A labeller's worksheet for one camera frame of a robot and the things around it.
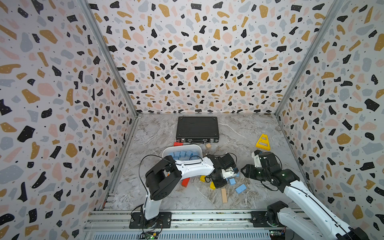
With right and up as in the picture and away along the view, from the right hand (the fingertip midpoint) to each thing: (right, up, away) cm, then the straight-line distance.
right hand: (245, 170), depth 81 cm
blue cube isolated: (-32, +6, +14) cm, 35 cm away
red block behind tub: (-40, +12, +22) cm, 47 cm away
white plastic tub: (-29, +10, +16) cm, 34 cm away
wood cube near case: (-19, +11, +19) cm, 29 cm away
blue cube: (-6, -7, +4) cm, 10 cm away
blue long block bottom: (-1, -11, +3) cm, 11 cm away
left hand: (-11, -8, +3) cm, 14 cm away
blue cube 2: (-40, +6, +14) cm, 42 cm away
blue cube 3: (-36, +6, +14) cm, 39 cm away
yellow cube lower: (-18, -7, -4) cm, 19 cm away
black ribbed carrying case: (-26, +22, +25) cm, 43 cm away
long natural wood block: (-11, -14, 0) cm, 18 cm away
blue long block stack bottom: (-4, -1, -3) cm, 6 cm away
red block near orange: (-33, -8, +4) cm, 34 cm away
